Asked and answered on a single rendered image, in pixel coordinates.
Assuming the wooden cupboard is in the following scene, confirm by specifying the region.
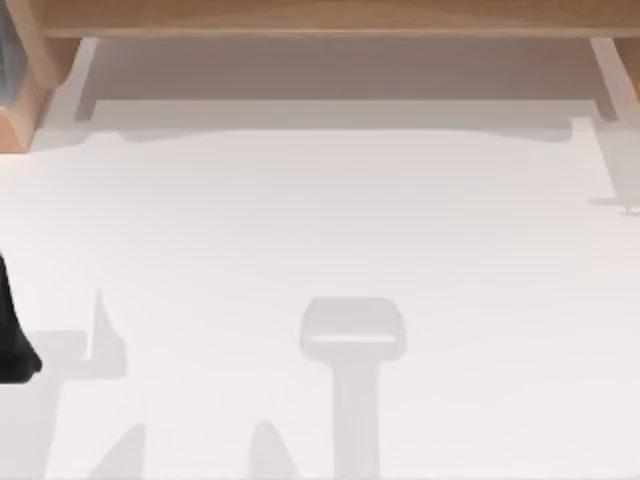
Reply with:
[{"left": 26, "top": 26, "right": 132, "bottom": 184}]
[{"left": 41, "top": 0, "right": 640, "bottom": 124}]

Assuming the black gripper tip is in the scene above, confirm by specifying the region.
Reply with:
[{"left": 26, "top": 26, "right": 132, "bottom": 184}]
[{"left": 0, "top": 254, "right": 43, "bottom": 386}]

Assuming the pale wooden drawer front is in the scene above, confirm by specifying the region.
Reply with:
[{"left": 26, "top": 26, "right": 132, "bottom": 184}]
[{"left": 0, "top": 0, "right": 81, "bottom": 154}]

